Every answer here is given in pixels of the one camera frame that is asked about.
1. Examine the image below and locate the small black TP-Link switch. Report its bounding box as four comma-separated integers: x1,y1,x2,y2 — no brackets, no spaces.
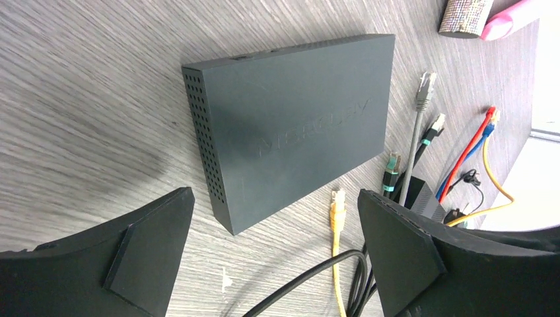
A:
405,176,447,223

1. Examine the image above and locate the glitter tube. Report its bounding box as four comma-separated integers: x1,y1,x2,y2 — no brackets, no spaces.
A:
438,0,494,39

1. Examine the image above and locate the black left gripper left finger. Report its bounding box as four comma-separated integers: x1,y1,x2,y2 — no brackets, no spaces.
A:
1,187,195,316

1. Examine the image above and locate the black cable teal boot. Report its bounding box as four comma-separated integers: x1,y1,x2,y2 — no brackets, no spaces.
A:
346,114,445,316
242,151,403,317

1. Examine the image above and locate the blue ethernet cable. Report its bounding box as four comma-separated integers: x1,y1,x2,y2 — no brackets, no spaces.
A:
435,123,496,201

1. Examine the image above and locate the red ethernet cable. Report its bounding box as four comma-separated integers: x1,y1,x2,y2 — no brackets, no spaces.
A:
438,106,497,204

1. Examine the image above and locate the grey ethernet cable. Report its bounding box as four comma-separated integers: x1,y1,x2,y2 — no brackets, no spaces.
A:
398,71,438,207

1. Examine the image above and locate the pink marker pen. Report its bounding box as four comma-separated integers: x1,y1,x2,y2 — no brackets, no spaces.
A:
479,0,546,41

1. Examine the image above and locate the yellow ethernet cable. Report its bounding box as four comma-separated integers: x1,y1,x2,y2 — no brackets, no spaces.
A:
446,111,516,227

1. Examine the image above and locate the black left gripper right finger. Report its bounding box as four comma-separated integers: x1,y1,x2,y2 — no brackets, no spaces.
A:
357,190,559,316

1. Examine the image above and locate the dark grey network switch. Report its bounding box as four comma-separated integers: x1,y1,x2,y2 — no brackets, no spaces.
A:
182,34,396,235

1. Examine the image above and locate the black power adapter with cord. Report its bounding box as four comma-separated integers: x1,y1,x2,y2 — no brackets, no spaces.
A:
442,169,485,224

